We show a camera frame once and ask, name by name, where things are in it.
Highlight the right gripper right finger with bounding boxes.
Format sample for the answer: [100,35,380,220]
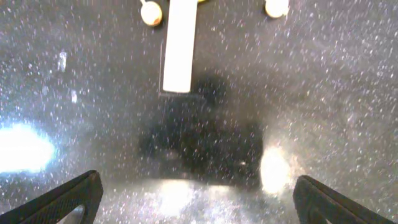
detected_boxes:
[292,174,396,224]

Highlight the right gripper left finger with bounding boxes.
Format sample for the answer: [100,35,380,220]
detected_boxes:
[0,169,104,224]

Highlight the yellow wooden rattle drum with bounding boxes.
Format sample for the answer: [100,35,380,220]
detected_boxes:
[139,0,290,94]

